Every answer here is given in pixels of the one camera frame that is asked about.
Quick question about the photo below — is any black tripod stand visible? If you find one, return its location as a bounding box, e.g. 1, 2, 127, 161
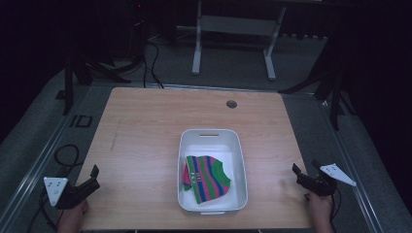
278, 38, 358, 132
54, 48, 144, 117

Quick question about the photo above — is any person's left hand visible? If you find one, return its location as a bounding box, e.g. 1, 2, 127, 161
57, 199, 89, 233

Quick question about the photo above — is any white plastic bin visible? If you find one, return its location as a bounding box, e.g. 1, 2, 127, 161
177, 128, 249, 216

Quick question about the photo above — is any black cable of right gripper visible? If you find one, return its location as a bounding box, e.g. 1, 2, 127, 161
329, 187, 343, 232

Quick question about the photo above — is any person's right hand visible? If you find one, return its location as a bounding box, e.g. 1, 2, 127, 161
306, 191, 334, 233

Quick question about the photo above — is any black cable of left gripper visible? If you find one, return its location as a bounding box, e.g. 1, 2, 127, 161
28, 144, 81, 233

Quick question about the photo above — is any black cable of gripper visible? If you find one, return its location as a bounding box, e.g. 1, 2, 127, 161
329, 187, 343, 232
28, 144, 81, 233

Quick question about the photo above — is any striped knitted shirt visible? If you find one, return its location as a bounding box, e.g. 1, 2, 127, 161
182, 154, 232, 205

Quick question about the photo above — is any black floor cable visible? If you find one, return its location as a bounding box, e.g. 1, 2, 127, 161
142, 38, 165, 89

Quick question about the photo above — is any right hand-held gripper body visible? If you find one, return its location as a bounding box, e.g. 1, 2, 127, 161
304, 158, 358, 197

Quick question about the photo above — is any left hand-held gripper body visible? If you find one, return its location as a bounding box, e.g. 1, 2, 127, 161
43, 176, 95, 211

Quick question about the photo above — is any white metal desk frame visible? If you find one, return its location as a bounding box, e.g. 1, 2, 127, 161
191, 0, 288, 82

